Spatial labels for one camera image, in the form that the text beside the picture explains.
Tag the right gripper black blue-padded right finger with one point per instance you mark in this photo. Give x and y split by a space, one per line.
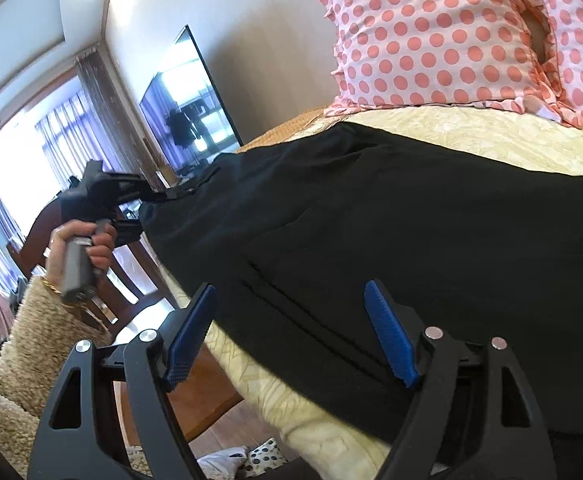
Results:
473 413

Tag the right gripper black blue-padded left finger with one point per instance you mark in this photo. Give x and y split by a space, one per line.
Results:
79 435

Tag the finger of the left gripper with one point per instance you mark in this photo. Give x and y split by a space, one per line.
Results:
126 188

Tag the black pants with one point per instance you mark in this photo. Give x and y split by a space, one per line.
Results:
391 269

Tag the beige fuzzy sleeve forearm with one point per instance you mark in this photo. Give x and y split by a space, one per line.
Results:
43 334

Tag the person's left hand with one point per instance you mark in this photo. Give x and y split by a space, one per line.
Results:
78 246

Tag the purple window curtain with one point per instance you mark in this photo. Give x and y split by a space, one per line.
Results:
84 115

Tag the black flat screen television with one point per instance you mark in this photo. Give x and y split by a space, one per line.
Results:
185 112

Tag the cream patterned bed blanket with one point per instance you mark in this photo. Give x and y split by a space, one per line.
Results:
321 409

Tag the polka-dot slipper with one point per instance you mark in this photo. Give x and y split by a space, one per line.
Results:
266 457

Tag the left pink polka-dot pillow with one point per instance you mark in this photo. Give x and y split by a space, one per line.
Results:
399 53

